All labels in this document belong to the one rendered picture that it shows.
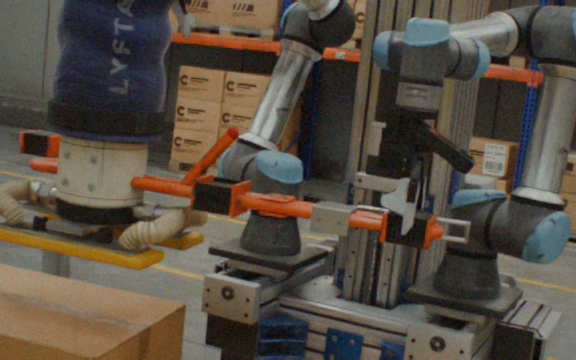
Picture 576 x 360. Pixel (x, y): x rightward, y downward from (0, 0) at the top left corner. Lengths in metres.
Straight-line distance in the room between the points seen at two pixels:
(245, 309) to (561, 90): 0.84
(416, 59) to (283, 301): 0.82
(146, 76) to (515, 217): 0.80
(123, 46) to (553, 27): 0.87
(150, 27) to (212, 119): 8.24
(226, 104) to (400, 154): 8.31
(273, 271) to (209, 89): 7.86
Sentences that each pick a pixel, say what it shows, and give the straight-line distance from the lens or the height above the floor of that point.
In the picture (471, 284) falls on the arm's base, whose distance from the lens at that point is 1.89.
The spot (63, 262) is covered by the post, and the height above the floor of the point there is 0.89.
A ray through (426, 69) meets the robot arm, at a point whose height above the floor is 1.52.
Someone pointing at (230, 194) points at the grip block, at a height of 1.26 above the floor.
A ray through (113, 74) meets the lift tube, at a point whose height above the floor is 1.45.
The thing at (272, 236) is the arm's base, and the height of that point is 1.08.
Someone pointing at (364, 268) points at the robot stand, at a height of 1.02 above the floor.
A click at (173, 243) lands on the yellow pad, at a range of 1.69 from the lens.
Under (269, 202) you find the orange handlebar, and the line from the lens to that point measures 1.52.
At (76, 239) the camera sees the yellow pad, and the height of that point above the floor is 1.14.
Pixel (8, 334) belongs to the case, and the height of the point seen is 0.95.
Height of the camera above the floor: 1.52
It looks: 9 degrees down
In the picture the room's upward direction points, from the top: 6 degrees clockwise
